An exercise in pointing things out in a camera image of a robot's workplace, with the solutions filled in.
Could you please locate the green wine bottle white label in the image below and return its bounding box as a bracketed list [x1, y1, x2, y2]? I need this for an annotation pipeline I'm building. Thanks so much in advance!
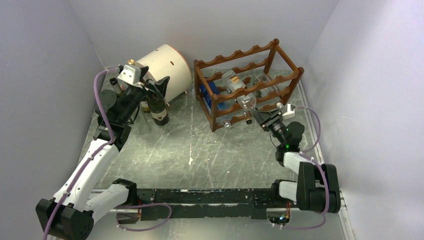
[146, 97, 169, 126]

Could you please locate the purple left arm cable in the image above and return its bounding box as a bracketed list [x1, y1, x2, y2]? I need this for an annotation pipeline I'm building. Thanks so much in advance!
[42, 67, 173, 240]

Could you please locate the dark capped bottle in rack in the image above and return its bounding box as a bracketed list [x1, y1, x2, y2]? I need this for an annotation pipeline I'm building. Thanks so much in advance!
[244, 112, 253, 125]

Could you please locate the blue bottle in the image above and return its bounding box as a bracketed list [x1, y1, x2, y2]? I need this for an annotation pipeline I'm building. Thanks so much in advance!
[199, 81, 226, 113]

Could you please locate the clear bottle white cap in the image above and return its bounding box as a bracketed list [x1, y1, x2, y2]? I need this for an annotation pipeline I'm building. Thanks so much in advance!
[264, 101, 285, 112]

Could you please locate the green wine bottle brown label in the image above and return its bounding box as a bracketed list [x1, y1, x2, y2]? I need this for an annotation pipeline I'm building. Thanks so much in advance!
[109, 77, 124, 96]

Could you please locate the brown wooden wine rack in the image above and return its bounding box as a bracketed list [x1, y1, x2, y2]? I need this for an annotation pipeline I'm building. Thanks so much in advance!
[193, 38, 305, 133]

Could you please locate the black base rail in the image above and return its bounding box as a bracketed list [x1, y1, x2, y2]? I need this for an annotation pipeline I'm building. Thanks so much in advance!
[105, 187, 302, 223]

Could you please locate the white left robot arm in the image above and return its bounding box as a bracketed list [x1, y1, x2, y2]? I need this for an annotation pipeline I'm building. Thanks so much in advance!
[35, 64, 170, 240]

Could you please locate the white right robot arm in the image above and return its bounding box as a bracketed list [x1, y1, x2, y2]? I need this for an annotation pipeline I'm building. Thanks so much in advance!
[252, 110, 341, 213]

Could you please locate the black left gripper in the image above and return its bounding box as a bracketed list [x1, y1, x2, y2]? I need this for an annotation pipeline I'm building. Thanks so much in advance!
[119, 66, 170, 123]

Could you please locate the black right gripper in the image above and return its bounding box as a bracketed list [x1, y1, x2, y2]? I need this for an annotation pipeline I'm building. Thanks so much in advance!
[250, 108, 287, 145]

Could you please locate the clear glass bottle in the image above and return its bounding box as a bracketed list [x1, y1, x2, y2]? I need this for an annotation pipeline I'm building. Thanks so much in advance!
[135, 101, 152, 134]

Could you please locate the cream cylindrical container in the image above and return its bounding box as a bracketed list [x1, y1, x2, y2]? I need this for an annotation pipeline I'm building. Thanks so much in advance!
[135, 44, 193, 104]

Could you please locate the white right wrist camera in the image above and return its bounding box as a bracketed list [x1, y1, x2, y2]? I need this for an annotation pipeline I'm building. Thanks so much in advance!
[282, 103, 296, 120]

